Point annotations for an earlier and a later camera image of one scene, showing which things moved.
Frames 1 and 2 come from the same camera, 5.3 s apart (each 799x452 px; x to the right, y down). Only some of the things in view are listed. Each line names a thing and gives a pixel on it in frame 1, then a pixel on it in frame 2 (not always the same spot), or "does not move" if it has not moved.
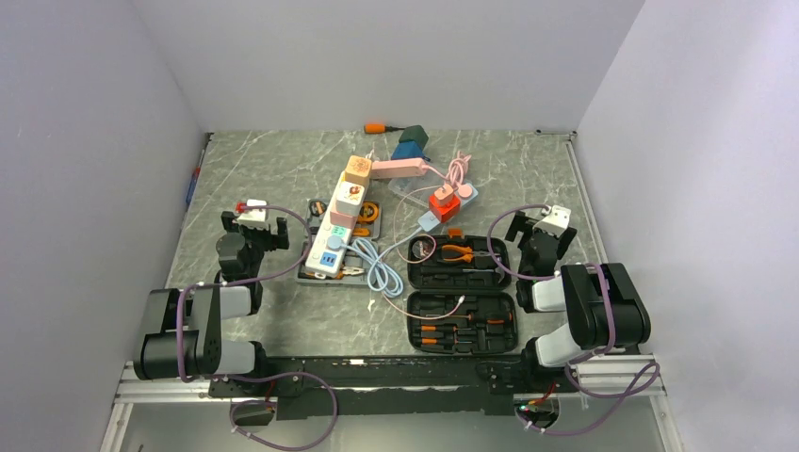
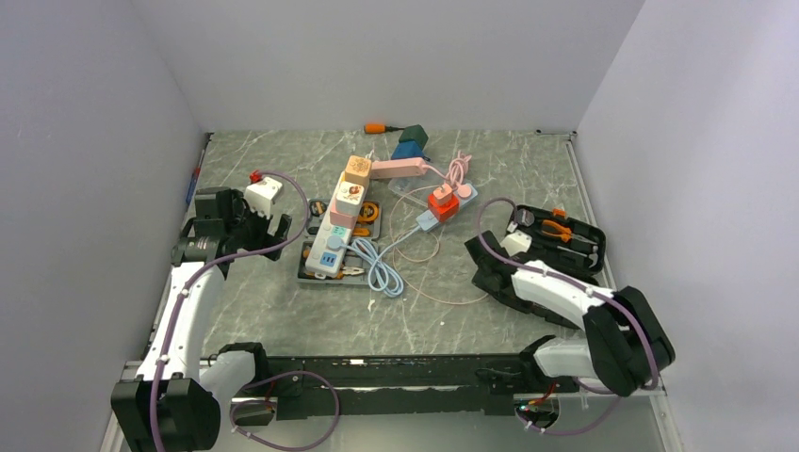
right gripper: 521,223 → 479,281
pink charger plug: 445,194 does not move
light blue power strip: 429,219 does not move
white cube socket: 350,199 does not move
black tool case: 460,299 → 561,243
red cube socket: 445,208 does not move
